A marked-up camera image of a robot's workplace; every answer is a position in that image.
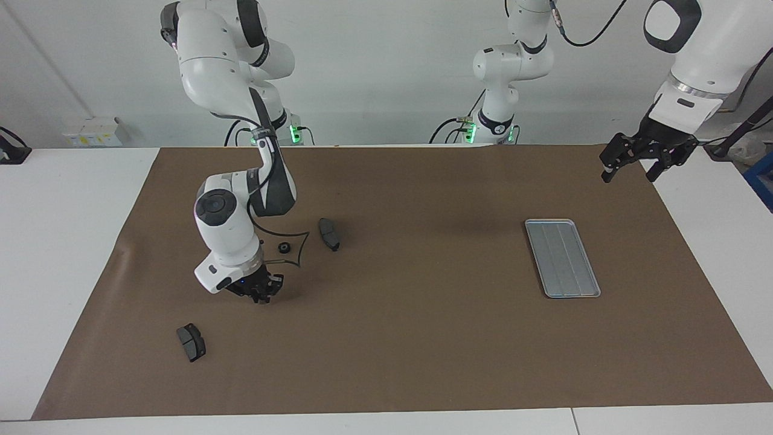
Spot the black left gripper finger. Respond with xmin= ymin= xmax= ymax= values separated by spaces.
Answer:
xmin=645 ymin=145 xmax=695 ymax=183
xmin=600 ymin=136 xmax=635 ymax=183

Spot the silver metal tray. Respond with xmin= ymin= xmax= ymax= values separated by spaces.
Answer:
xmin=524 ymin=219 xmax=602 ymax=299

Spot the black stand pole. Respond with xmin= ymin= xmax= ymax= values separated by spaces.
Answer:
xmin=704 ymin=97 xmax=773 ymax=161

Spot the long dark brake pad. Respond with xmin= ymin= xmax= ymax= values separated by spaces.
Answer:
xmin=318 ymin=217 xmax=341 ymax=252

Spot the short dark brake pad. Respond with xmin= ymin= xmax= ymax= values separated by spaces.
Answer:
xmin=176 ymin=323 xmax=207 ymax=363

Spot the clear plastic bag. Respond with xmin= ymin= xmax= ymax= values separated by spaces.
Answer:
xmin=728 ymin=130 xmax=771 ymax=165

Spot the blue crate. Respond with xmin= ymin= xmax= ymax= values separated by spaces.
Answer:
xmin=743 ymin=151 xmax=773 ymax=213

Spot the brown table mat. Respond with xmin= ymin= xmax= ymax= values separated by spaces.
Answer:
xmin=31 ymin=144 xmax=773 ymax=421

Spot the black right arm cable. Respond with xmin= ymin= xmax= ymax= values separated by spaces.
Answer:
xmin=229 ymin=112 xmax=312 ymax=268

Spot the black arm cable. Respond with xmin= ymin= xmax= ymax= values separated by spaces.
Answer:
xmin=229 ymin=112 xmax=312 ymax=268
xmin=548 ymin=0 xmax=629 ymax=48

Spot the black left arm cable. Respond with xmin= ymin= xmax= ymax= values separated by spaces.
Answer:
xmin=548 ymin=0 xmax=629 ymax=48

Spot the black left base cable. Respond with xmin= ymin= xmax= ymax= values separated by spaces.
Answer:
xmin=429 ymin=89 xmax=487 ymax=144

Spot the white wall socket box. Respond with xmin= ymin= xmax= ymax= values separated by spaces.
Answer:
xmin=62 ymin=117 xmax=130 ymax=148

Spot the black clamp mount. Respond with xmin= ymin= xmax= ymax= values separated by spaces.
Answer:
xmin=0 ymin=126 xmax=33 ymax=165

